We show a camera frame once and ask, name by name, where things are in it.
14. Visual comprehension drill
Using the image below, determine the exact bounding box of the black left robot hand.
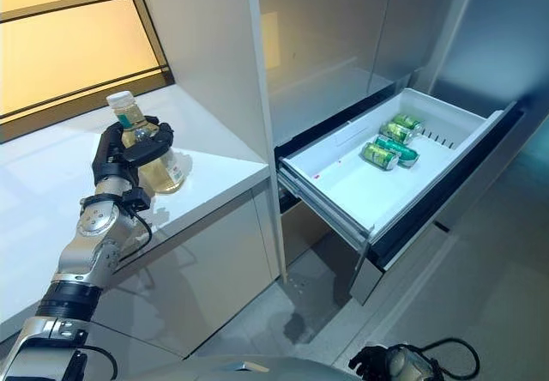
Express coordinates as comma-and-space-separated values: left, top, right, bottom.
91, 115, 176, 194

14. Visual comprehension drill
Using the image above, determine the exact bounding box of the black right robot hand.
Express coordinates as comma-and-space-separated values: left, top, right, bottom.
347, 345, 392, 381

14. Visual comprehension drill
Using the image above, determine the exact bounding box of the yellow drink bottle white cap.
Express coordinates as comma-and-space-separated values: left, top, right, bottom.
106, 90, 187, 194

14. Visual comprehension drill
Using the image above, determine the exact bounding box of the white fridge drawer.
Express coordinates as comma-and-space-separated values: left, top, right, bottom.
276, 88, 526, 307

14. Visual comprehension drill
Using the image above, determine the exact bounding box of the stainless steel fridge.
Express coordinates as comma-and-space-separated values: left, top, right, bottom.
256, 0, 549, 279

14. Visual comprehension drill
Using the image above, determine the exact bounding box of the grey robot torso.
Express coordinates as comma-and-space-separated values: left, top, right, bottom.
187, 356, 358, 381

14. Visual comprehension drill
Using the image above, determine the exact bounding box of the black framed backlit window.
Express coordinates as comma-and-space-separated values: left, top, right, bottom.
0, 0, 176, 144

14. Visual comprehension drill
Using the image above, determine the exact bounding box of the white counter cabinet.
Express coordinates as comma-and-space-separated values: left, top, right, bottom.
0, 83, 287, 360

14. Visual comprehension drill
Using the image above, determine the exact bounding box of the white tall cabinet panel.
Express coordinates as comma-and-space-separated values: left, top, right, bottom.
128, 0, 287, 286

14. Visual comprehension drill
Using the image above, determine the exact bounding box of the teal green soda can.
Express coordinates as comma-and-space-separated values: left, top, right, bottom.
373, 136, 419, 169

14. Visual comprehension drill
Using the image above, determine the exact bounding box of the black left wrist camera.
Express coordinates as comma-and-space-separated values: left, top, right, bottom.
120, 187, 152, 211

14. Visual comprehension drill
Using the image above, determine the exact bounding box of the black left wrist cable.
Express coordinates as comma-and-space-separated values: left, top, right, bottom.
80, 209, 154, 381

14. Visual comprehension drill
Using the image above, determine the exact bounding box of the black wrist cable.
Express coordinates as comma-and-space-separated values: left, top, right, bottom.
410, 336, 481, 381
80, 209, 154, 381

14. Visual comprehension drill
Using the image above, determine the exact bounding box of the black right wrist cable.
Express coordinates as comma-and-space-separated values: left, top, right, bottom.
410, 336, 481, 381

